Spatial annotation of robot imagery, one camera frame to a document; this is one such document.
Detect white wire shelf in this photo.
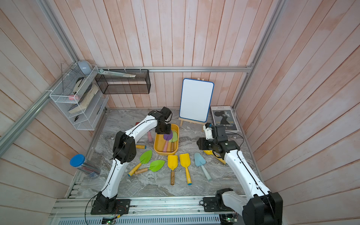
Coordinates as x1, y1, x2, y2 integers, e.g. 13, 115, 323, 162
50, 63, 109, 131

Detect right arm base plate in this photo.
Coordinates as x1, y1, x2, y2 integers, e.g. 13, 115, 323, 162
202, 195, 243, 213

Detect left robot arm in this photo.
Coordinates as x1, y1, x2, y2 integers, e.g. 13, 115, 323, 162
94, 107, 172, 213

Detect yellow storage box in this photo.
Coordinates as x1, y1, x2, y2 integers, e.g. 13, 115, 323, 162
153, 123, 180, 156

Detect books in wire shelf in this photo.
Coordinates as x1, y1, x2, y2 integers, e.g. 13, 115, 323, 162
68, 77, 99, 114

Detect black mesh basket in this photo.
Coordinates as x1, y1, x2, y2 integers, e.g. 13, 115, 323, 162
95, 69, 151, 94

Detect light green ruler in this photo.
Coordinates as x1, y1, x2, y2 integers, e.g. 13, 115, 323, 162
98, 69, 136, 78

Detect whiteboard blue frame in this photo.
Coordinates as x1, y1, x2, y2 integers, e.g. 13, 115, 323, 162
179, 78, 214, 122

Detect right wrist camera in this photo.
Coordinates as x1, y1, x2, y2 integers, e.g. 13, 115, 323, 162
203, 123, 213, 140

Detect purple shovel pink handle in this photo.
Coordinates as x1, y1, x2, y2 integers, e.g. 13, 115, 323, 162
163, 131, 173, 152
147, 131, 152, 143

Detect wooden easel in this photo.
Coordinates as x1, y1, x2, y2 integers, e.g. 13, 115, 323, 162
179, 118, 207, 131

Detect black and white book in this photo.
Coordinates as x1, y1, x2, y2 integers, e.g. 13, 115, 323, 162
211, 106, 239, 133

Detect blue-lid tube container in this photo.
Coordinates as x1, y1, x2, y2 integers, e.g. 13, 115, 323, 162
70, 154, 101, 178

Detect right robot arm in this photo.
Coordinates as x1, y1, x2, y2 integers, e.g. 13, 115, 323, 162
197, 123, 283, 225

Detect yellow scoop blue-tipped handle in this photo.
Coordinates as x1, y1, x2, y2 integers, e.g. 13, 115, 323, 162
180, 153, 192, 185

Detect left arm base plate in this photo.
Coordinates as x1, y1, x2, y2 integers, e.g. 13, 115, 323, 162
91, 199, 131, 215

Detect light green shovel wooden handle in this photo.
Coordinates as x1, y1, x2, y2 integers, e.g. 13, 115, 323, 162
170, 131, 178, 152

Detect green shovel yellow handle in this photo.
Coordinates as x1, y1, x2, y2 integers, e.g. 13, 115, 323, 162
128, 150, 152, 177

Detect yellow scoop left blue tip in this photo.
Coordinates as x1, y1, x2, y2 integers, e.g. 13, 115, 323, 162
136, 145, 147, 149

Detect light blue shovel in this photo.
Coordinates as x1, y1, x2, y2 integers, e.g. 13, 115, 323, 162
194, 152, 212, 182

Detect yellow scoop wooden handle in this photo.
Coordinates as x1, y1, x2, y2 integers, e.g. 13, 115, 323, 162
167, 155, 178, 186

